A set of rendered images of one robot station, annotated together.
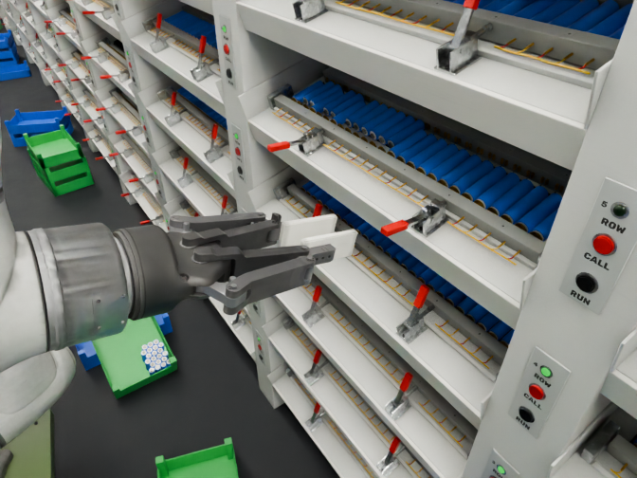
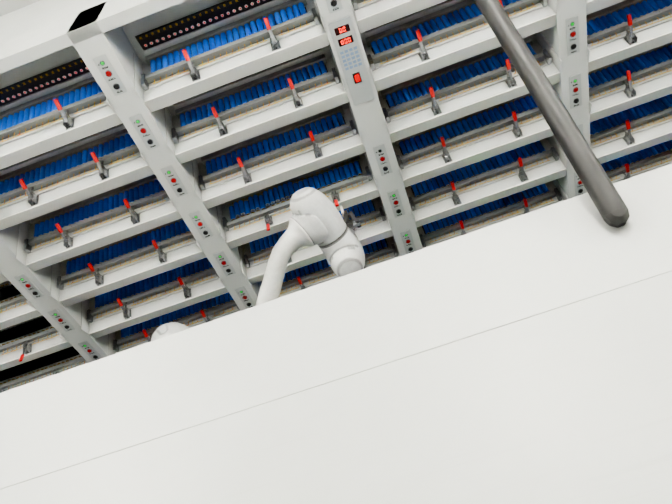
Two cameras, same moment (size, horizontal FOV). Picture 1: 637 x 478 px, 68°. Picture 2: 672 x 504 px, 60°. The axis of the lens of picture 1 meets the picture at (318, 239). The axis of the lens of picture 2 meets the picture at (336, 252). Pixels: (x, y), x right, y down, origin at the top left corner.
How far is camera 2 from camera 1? 1.66 m
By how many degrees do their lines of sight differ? 38
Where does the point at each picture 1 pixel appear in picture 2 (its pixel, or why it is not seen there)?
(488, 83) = (332, 151)
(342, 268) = (309, 251)
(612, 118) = (366, 138)
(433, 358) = (365, 234)
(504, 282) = (368, 188)
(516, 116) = (346, 152)
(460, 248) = (350, 194)
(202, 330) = not seen: hidden behind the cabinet
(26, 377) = not seen: hidden behind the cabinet
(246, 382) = not seen: hidden behind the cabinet
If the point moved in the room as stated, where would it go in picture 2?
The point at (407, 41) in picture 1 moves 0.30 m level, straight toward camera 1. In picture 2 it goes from (295, 159) to (362, 170)
